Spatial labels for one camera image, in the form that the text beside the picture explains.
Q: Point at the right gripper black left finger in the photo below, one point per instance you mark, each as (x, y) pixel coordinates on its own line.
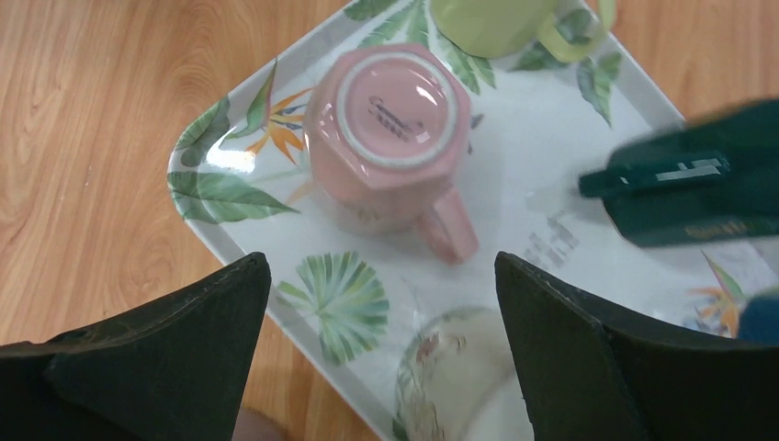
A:
(174, 368)

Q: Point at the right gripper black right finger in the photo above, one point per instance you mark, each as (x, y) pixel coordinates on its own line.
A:
(591, 369)

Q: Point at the large floral cream mug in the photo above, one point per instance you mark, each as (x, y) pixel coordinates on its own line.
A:
(456, 381)

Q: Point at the pink faceted mug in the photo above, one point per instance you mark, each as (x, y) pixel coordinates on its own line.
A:
(385, 130)

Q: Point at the dark blue faceted mug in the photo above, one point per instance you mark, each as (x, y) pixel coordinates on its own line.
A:
(758, 320)

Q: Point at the lime green faceted mug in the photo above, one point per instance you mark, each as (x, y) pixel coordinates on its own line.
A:
(494, 29)

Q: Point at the dark green faceted mug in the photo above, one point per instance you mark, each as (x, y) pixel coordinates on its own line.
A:
(715, 180)

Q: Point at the purple mug black handle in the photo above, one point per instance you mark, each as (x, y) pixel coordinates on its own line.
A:
(251, 425)

